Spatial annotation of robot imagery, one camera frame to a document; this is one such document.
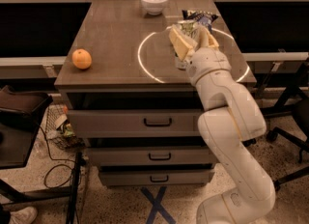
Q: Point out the white sneaker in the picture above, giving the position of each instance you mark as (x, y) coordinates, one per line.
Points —
(24, 216)

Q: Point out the green white 7up can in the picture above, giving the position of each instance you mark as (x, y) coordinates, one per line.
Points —
(187, 27)

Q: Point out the top grey drawer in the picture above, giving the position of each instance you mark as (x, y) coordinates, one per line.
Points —
(134, 123)

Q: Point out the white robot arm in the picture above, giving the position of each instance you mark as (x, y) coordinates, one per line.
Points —
(231, 117)

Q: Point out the white ceramic bowl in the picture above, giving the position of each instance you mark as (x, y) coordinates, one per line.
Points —
(154, 7)

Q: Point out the orange fruit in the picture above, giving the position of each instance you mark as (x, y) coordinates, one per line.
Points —
(82, 59)

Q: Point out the wire waste basket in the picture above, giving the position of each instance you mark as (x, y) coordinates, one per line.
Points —
(58, 129)

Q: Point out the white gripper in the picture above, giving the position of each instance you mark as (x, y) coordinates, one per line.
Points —
(208, 63)

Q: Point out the black side table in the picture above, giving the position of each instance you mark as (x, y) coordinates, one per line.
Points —
(21, 116)

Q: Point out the bottom grey drawer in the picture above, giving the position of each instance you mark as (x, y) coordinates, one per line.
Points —
(128, 178)

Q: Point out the black office chair base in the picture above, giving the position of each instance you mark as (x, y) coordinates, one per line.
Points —
(293, 101)

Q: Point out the blue chip bag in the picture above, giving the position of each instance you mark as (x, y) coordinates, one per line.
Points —
(202, 17)

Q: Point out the grey drawer cabinet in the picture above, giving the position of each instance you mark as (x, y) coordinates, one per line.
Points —
(133, 68)

